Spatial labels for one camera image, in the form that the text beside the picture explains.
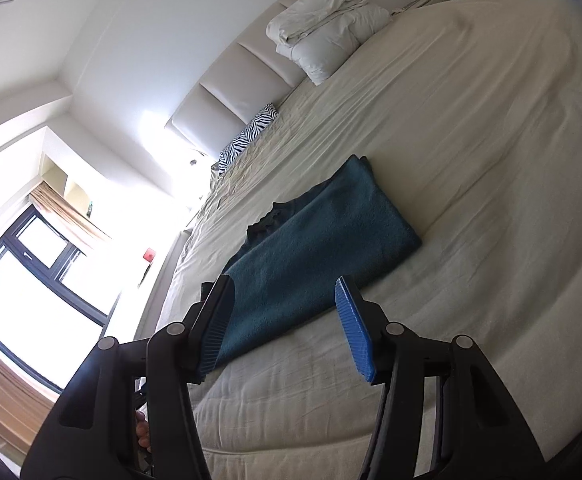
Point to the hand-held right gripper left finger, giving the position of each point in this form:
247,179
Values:
212,330

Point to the folded white duvet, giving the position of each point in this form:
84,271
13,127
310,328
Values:
321,35

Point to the bed with beige sheet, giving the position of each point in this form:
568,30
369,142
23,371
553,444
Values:
471,160

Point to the zebra print pillow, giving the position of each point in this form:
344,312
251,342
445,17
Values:
246,135

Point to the dark teal knit sweater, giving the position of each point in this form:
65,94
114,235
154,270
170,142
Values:
321,240

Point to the cream padded headboard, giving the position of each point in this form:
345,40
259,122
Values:
221,100

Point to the wall shelf niche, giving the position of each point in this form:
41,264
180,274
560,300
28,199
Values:
56,175

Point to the small red clock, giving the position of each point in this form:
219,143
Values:
148,254

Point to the black framed window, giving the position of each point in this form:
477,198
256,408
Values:
21,256

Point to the person's left hand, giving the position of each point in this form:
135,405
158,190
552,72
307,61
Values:
143,430

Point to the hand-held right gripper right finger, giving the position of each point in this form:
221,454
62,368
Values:
356,330

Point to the beige curtain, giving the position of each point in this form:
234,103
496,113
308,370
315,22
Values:
1,385
66,212

